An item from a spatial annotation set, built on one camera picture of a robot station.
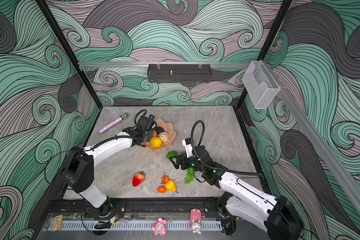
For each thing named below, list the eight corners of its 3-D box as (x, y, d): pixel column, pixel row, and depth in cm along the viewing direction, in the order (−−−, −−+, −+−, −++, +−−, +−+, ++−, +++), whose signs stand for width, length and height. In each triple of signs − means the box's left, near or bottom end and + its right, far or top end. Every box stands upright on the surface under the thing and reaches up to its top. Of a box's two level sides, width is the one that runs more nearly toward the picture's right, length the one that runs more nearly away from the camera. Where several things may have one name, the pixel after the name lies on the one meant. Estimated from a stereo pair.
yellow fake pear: (165, 191, 81) (165, 189, 77) (165, 182, 84) (165, 179, 81) (176, 191, 81) (176, 189, 77) (176, 182, 84) (176, 179, 81)
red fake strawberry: (133, 186, 82) (131, 184, 79) (135, 173, 87) (134, 171, 84) (143, 186, 82) (141, 184, 79) (144, 173, 87) (143, 171, 84)
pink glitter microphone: (98, 132, 106) (96, 129, 104) (127, 115, 118) (126, 112, 115) (101, 135, 105) (99, 132, 102) (130, 117, 116) (128, 114, 113)
